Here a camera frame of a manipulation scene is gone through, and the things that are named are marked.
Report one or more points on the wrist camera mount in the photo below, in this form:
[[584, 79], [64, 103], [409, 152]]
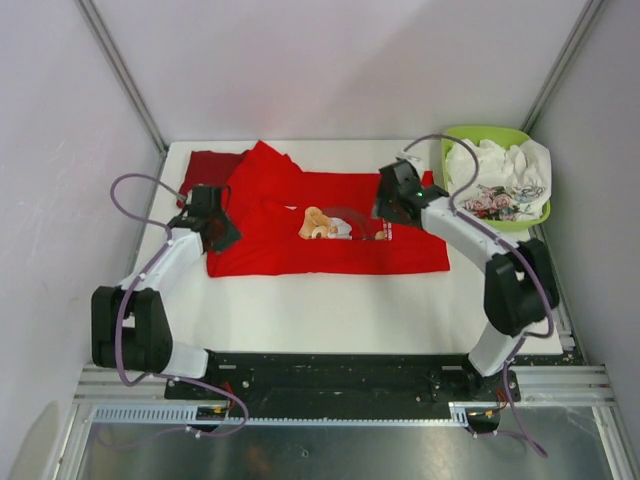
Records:
[[416, 161], [182, 197]]

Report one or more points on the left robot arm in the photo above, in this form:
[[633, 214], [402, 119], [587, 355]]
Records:
[[130, 330]]

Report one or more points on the folded dark red shirt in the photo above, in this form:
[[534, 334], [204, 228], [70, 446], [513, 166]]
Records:
[[212, 169]]

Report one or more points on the green plastic basket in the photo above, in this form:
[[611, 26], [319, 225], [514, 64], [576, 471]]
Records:
[[504, 137]]

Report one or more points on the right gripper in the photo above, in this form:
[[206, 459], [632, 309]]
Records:
[[381, 207]]

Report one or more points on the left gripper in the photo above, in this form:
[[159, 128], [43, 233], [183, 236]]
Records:
[[232, 235]]

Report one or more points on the bright red kungfu t-shirt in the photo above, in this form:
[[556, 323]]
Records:
[[294, 221]]

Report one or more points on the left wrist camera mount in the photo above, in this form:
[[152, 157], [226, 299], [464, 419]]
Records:
[[182, 197]]

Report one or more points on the white cable duct rail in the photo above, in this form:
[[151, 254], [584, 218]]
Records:
[[453, 415]]

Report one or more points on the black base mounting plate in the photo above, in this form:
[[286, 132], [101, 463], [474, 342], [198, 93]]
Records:
[[394, 386]]

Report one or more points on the white printed t-shirt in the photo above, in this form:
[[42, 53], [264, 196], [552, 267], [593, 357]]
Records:
[[508, 184]]

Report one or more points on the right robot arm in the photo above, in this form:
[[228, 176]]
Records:
[[520, 291]]

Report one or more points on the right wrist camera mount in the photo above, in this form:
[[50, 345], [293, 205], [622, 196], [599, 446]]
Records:
[[416, 161]]

